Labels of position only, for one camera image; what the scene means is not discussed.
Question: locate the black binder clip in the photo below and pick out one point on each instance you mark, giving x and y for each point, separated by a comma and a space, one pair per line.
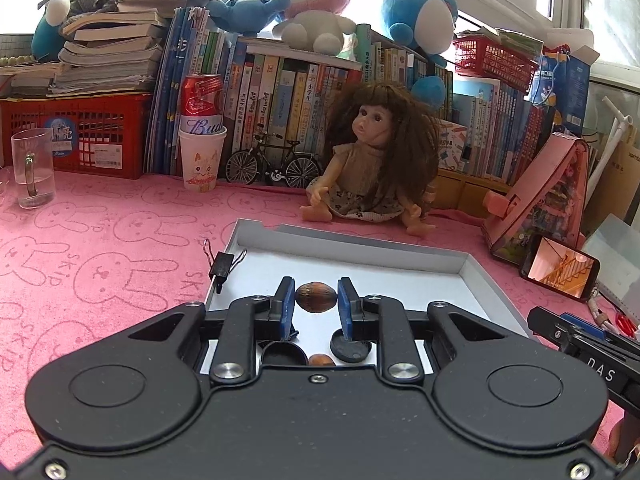
222, 265

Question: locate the small red plastic basket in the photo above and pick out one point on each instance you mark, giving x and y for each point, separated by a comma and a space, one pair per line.
495, 60

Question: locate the black toy bicycle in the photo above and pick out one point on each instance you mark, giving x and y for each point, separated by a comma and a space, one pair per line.
272, 160

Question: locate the black smartphone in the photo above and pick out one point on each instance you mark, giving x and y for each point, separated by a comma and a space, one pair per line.
560, 267

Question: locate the red scissors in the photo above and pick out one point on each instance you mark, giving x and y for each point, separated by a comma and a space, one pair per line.
625, 323

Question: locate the white cardboard box tray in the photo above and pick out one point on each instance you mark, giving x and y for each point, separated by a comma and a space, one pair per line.
400, 280

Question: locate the white plastic pipe stand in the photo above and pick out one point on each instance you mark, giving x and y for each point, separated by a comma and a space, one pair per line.
617, 130

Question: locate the person's right hand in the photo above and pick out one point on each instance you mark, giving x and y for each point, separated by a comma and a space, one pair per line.
625, 440

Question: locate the stack of flat books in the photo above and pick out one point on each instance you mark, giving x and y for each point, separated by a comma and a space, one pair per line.
110, 45

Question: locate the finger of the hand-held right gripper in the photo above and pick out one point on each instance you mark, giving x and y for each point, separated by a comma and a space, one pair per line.
585, 322
555, 330

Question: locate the row of upright books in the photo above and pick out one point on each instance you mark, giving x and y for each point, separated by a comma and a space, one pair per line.
250, 95

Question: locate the blue whale plush toy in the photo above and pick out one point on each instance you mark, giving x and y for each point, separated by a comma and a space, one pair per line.
247, 7

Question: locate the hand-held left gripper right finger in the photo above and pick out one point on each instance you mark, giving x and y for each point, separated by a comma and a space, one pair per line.
345, 312

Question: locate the pink white rabbit plush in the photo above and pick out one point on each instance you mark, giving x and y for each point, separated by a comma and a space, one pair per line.
312, 0

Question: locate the brown-haired doll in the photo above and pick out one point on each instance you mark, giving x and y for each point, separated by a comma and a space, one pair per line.
370, 160

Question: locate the large red plastic basket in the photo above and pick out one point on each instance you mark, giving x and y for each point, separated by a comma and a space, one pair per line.
75, 135

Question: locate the row of blue-spined books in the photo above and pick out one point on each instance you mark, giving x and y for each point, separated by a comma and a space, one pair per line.
500, 125

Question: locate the clear glass mug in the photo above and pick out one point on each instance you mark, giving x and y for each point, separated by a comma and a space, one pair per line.
34, 170

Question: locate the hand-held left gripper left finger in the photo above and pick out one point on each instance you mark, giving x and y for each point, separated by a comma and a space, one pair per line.
286, 310

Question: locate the red beverage can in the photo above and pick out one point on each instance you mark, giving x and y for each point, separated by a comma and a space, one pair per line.
202, 102

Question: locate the papers in small basket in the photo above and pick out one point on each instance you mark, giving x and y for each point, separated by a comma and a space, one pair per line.
515, 39

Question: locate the brown cardboard sheet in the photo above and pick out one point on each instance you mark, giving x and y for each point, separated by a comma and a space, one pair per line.
625, 180

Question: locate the blue white plush toy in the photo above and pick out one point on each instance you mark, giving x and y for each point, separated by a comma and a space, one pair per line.
52, 20

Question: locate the white printed carton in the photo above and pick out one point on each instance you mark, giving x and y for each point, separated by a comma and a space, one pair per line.
452, 145

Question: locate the white cartoon paper cup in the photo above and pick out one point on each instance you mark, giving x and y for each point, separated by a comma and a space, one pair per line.
201, 157

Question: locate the black bottle cap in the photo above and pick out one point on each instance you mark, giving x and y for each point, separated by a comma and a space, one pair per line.
284, 355
350, 347

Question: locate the round blue plush toy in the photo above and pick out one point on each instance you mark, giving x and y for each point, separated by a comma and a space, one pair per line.
420, 15

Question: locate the large brown nut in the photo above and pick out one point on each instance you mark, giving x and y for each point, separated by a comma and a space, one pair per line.
315, 297

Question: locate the small brown nut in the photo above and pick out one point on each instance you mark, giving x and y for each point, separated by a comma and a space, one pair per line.
320, 360

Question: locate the tall blue carton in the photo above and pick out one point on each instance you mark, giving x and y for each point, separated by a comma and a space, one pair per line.
565, 90

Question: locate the pink triangular toy house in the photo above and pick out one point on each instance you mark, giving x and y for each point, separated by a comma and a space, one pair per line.
540, 200

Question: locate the translucent plastic folder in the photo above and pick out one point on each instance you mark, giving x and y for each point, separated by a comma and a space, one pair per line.
620, 260

